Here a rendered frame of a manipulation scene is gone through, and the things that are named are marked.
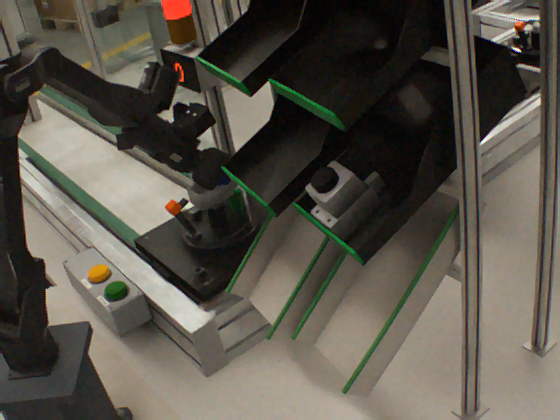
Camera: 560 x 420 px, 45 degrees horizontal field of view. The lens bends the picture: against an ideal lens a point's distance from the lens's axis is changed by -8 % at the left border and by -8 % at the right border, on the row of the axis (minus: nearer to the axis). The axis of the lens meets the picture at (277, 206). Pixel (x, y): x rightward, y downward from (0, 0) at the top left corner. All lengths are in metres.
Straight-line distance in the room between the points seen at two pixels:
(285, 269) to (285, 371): 0.19
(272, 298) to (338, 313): 0.12
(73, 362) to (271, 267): 0.32
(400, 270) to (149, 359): 0.50
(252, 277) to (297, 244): 0.09
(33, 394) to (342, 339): 0.41
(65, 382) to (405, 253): 0.46
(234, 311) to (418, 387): 0.31
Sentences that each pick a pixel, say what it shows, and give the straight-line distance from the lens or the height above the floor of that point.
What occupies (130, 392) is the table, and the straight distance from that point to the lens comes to 1.18.
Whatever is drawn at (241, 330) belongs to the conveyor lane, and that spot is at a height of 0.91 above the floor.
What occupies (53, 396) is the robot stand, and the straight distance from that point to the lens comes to 0.93.
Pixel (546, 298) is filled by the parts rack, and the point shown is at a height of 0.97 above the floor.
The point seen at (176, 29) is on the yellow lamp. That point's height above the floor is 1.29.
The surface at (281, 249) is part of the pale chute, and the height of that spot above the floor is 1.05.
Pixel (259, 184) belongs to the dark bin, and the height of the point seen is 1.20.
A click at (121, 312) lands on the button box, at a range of 1.20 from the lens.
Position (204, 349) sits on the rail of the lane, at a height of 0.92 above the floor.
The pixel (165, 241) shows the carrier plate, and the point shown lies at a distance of 1.29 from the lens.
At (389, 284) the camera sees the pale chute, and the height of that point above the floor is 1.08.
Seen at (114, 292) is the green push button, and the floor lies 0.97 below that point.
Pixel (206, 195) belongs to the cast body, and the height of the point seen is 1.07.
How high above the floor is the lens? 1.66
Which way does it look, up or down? 32 degrees down
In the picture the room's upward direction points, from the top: 12 degrees counter-clockwise
